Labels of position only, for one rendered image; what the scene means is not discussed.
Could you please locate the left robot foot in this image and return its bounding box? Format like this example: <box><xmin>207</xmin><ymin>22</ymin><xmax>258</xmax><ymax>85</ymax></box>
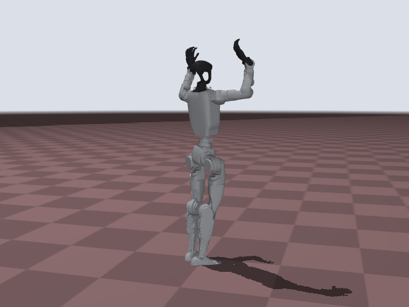
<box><xmin>184</xmin><ymin>250</ymin><xmax>198</xmax><ymax>261</ymax></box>

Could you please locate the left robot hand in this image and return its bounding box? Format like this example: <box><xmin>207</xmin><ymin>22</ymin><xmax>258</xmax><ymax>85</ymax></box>
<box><xmin>185</xmin><ymin>47</ymin><xmax>199</xmax><ymax>75</ymax></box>

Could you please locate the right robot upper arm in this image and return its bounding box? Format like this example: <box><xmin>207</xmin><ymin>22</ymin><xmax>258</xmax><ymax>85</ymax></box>
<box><xmin>210</xmin><ymin>88</ymin><xmax>253</xmax><ymax>105</ymax></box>

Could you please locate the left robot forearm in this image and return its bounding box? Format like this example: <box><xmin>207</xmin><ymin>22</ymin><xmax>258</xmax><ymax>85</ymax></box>
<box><xmin>179</xmin><ymin>69</ymin><xmax>195</xmax><ymax>97</ymax></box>

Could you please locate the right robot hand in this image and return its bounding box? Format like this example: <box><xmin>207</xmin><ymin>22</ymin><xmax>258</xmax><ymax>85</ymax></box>
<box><xmin>233</xmin><ymin>39</ymin><xmax>253</xmax><ymax>66</ymax></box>

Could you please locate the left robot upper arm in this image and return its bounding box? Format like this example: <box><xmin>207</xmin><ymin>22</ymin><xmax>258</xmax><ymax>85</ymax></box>
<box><xmin>179</xmin><ymin>89</ymin><xmax>190</xmax><ymax>102</ymax></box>

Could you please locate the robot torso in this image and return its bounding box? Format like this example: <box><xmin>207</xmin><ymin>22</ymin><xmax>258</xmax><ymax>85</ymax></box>
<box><xmin>187</xmin><ymin>87</ymin><xmax>220</xmax><ymax>166</ymax></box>

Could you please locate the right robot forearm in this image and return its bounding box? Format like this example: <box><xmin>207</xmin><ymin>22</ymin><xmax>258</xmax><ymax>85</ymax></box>
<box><xmin>240</xmin><ymin>59</ymin><xmax>255</xmax><ymax>93</ymax></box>

